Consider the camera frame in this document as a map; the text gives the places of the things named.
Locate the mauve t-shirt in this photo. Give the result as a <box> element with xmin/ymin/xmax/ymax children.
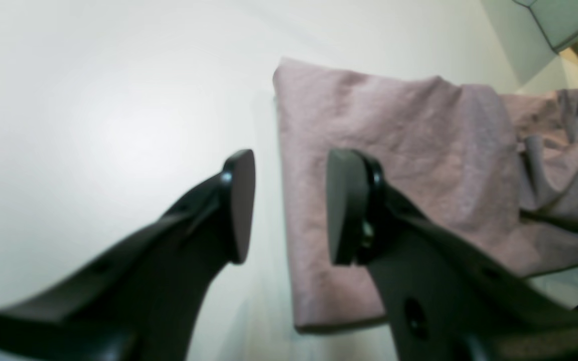
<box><xmin>273</xmin><ymin>59</ymin><xmax>578</xmax><ymax>333</ymax></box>

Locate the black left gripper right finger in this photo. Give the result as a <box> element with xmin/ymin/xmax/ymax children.
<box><xmin>326</xmin><ymin>148</ymin><xmax>578</xmax><ymax>360</ymax></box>

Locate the grey adjacent table edge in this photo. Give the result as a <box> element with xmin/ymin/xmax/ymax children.
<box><xmin>515</xmin><ymin>1</ymin><xmax>578</xmax><ymax>53</ymax></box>

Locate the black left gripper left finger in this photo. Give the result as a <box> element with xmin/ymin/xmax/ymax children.
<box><xmin>0</xmin><ymin>150</ymin><xmax>255</xmax><ymax>360</ymax></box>

